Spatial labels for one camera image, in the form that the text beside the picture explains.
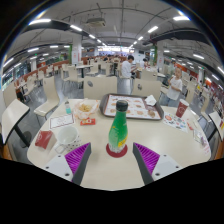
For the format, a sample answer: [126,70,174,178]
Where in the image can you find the crumpled white napkin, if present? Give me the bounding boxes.
[144,94,158,107]

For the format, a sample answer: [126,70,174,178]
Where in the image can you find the beige side table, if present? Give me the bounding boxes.
[208,110,224,143]
[1,98,31,148]

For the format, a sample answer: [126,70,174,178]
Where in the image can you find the red paper carton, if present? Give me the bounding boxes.
[34,129,54,150]

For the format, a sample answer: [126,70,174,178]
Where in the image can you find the beige dining chair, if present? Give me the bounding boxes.
[83,75,118,100]
[33,76,60,118]
[131,78,162,103]

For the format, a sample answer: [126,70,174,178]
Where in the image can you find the person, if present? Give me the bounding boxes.
[166,67,184,108]
[120,54,136,79]

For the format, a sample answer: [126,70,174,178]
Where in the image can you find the ceiling air conditioner unit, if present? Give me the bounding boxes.
[85,17,107,28]

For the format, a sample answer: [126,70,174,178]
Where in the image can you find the printed paper leaflet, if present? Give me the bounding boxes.
[162,111,189,134]

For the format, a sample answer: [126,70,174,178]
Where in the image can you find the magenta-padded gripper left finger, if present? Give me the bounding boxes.
[43,142,92,186]

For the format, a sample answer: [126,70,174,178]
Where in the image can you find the small teal bottle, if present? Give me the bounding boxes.
[64,100,72,115]

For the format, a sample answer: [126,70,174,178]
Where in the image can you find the red paper cup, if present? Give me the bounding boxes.
[175,98,190,119]

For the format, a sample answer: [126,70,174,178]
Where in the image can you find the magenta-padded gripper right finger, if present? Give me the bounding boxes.
[132,142,183,186]

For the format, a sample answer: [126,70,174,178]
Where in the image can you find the flat round red coaster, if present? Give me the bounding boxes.
[105,142,129,159]

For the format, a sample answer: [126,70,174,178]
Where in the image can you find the red sauce packet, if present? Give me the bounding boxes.
[79,117,97,127]

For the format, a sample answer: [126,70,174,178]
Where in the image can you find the green drink bottle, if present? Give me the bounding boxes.
[108,99,129,154]

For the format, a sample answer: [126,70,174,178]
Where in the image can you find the paper wrapper with fries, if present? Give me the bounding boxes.
[73,98,100,120]

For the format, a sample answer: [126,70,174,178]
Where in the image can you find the ceiling strip lights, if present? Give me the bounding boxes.
[3,14,224,76]

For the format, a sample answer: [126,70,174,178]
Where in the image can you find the clear plastic wrapper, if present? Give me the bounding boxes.
[193,128,211,149]

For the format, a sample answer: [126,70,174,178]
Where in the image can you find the orange wooden seat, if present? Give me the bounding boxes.
[214,139,224,161]

